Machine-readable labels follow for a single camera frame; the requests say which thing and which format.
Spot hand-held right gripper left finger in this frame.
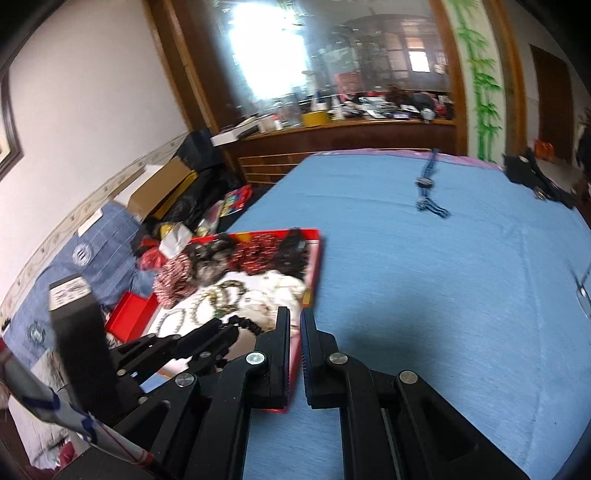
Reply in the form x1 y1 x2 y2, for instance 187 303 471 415
113 308 291 480

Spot dark picture frame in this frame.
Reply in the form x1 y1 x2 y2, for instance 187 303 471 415
0 69 25 182

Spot wooden dresser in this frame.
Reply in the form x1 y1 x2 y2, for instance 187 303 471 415
210 117 462 186

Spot large wall mirror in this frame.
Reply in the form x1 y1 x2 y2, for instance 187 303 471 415
198 0 455 125

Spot red box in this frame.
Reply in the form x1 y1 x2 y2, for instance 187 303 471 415
106 227 326 414

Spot purple frame eyeglasses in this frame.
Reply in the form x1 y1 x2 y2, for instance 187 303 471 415
574 271 591 320

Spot red box lid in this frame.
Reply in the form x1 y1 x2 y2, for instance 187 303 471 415
106 292 161 343

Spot red plaid scrunchie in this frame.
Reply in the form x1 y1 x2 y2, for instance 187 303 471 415
154 255 195 308

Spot cardboard box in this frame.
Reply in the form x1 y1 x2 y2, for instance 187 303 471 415
127 157 198 220

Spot black clothing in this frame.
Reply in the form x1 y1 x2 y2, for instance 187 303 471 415
502 148 579 209

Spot black bag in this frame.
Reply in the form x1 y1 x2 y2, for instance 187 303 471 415
175 129 232 172

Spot red quilted clothing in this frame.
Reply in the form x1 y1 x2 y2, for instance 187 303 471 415
25 438 90 480

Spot bamboo painted panel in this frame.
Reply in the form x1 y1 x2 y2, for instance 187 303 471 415
445 0 507 162

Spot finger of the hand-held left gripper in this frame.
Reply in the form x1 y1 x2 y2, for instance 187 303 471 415
113 318 222 377
182 323 240 376

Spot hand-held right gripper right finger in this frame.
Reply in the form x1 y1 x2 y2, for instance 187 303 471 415
299 308 532 480

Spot white cherry print scrunchie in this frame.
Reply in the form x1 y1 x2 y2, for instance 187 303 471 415
245 271 308 319

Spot wooden door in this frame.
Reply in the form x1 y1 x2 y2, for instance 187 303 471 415
529 44 576 162

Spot blue printed quilt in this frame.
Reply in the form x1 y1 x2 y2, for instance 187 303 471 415
0 203 154 370

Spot white pearl bracelet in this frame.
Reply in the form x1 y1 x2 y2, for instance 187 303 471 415
156 311 188 339

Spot black bead bracelet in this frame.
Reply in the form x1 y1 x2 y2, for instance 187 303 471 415
229 315 265 336

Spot white box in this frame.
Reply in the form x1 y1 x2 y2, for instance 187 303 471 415
210 117 262 144

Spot blue bed sheet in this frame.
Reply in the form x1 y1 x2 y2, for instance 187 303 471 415
217 150 591 480

